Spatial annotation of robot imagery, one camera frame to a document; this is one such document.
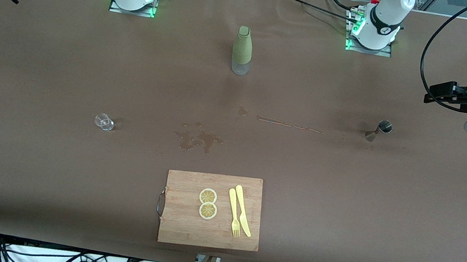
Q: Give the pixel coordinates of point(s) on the steel double jigger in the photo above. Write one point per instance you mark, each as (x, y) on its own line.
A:
(384, 127)

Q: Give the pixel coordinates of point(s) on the small clear glass beaker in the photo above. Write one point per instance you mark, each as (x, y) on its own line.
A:
(104, 122)

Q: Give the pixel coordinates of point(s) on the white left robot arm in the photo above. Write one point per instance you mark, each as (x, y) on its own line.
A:
(384, 19)

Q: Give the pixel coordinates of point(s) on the brown table mat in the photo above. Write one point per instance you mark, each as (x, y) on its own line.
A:
(46, 191)

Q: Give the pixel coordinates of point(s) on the green sleeved glass bottle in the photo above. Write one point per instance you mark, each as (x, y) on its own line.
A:
(243, 48)

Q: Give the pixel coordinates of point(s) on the yellow plastic knife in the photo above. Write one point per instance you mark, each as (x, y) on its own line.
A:
(244, 218)

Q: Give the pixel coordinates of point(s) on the yellow plastic fork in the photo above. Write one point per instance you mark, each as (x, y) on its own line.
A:
(234, 206)

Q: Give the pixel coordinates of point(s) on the lemon slice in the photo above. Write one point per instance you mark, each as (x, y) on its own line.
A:
(207, 211)
(208, 196)

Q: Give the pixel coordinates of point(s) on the wooden cutting board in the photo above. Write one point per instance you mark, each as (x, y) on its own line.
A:
(183, 224)

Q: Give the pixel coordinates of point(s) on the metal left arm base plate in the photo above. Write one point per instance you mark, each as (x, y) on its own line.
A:
(363, 50)

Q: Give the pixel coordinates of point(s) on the metal bracket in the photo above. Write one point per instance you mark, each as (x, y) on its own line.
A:
(217, 261)

